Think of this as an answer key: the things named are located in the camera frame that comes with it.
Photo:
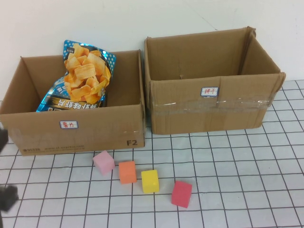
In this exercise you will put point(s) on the taped cardboard box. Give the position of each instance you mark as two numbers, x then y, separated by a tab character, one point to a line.
237	114

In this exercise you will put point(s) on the pink foam cube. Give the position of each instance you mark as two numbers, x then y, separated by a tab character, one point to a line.
103	162

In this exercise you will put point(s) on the cardboard box marked F2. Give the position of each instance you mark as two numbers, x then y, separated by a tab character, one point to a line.
107	133

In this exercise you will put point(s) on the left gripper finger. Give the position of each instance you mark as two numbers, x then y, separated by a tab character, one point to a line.
3	140

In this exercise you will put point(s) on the yellow foam cube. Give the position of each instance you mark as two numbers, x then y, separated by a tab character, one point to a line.
150	181

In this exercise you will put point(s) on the red foam cube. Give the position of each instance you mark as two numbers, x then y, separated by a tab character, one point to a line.
181	194

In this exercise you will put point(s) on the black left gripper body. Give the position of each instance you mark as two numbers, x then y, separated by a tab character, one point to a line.
8	198

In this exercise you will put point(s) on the blue chips bag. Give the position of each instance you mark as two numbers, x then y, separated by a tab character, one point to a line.
83	71

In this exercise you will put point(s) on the orange foam cube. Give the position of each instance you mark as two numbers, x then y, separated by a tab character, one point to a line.
127	172

